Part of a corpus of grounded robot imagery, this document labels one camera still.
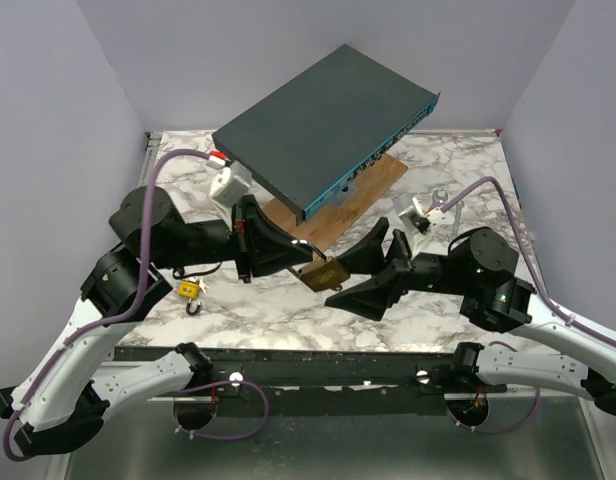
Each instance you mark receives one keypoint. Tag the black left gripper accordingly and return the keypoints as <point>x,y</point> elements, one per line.
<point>255,235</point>

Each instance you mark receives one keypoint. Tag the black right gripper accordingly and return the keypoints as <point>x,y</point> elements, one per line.
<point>371,298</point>

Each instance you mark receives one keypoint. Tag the large brass padlock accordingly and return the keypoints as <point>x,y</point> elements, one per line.
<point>323,273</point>

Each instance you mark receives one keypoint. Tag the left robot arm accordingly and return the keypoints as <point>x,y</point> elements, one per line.
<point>61,406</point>

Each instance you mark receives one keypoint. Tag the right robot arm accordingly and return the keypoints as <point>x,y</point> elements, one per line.
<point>481,270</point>

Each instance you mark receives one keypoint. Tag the silver key in yellow padlock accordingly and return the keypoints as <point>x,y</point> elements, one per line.
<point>204,285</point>

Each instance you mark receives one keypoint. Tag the wooden board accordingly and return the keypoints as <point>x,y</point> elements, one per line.
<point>344,209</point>

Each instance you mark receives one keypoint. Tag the yellow padlock with black shackle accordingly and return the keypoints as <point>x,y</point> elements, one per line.
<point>191,290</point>

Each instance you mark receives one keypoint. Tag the silver wrench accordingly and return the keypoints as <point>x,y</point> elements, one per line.
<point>439,198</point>
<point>457,220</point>

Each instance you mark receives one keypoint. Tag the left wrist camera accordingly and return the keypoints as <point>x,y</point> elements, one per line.
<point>230,184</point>

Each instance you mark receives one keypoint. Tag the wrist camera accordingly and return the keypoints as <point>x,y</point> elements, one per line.
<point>413,215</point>
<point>230,184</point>

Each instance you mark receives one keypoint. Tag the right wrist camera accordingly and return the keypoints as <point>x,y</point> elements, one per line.
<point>413,215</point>

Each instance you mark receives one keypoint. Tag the dark network switch box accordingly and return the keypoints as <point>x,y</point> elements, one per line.
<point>309,139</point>

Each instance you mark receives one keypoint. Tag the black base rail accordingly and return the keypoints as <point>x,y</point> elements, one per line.
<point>322,383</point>

